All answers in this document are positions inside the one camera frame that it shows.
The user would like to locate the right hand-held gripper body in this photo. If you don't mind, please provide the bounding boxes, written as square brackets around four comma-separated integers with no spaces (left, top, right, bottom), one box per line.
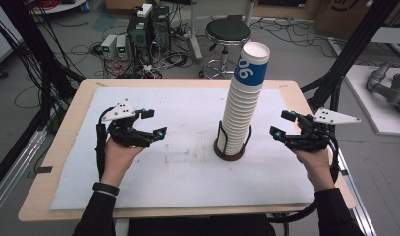
[287,107,362,153]

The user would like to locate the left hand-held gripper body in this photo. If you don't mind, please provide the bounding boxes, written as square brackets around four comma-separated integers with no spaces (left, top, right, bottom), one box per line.
[100,98,155,148]

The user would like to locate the stack of paper cups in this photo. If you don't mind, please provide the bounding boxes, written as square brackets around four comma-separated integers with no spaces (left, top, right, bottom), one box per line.
[216,41,271,157]

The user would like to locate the dark wire cup holder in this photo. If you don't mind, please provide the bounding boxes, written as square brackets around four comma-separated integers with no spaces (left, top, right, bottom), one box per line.
[213,120,253,162]

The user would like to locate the person's right hand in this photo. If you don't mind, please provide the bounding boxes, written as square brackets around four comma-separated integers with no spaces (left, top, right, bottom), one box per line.
[292,148,336,193]

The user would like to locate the person's left hand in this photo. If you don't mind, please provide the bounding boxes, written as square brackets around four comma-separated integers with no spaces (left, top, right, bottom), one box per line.
[100,137,146,188]

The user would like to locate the white foam mat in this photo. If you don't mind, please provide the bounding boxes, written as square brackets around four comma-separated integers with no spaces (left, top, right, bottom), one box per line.
[49,86,316,211]

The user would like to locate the black wristband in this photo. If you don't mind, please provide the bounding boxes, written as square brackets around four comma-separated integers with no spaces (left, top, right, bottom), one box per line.
[91,181,121,197]

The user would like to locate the white floor board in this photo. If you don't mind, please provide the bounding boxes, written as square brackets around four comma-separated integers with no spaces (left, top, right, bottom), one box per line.
[344,64,400,137]

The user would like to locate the grey power supply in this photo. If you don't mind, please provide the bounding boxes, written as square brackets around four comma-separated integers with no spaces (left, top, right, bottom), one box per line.
[115,34,130,61]
[100,33,119,61]

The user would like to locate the black computer tower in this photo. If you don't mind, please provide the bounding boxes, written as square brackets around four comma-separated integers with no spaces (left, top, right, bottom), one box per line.
[126,14,154,66]
[151,5,172,54]

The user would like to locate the black metal stand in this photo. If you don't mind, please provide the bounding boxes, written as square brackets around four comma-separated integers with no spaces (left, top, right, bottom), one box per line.
[300,0,400,114]

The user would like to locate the white box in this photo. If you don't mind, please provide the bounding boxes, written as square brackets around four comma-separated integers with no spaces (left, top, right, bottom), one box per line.
[136,3,154,19]

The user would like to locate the black round stool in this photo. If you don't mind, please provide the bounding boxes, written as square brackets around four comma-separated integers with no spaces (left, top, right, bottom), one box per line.
[198,15,252,80]

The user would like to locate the cardboard box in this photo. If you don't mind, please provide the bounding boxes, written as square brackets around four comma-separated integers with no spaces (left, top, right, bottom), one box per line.
[313,0,387,41]

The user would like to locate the right hand-held gripper cable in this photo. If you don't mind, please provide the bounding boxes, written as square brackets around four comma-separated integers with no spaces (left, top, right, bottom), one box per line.
[268,135,341,224]

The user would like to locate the hand-held gripper cable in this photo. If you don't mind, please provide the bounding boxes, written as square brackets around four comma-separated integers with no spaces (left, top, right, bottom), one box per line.
[94,107,115,181]
[268,135,341,224]

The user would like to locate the left hand-held gripper cable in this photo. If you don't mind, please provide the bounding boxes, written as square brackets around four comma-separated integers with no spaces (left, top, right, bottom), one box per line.
[94,107,115,181]

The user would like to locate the tangle of floor cables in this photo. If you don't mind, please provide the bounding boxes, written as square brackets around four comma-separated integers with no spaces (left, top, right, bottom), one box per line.
[88,38,197,80]

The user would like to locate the aluminium rail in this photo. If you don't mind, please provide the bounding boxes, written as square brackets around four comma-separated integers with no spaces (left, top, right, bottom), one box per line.
[0,127,48,219]
[336,148,379,236]

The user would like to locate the black frame with cable bundle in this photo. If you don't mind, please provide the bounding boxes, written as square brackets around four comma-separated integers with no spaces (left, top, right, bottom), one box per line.
[0,0,86,133]

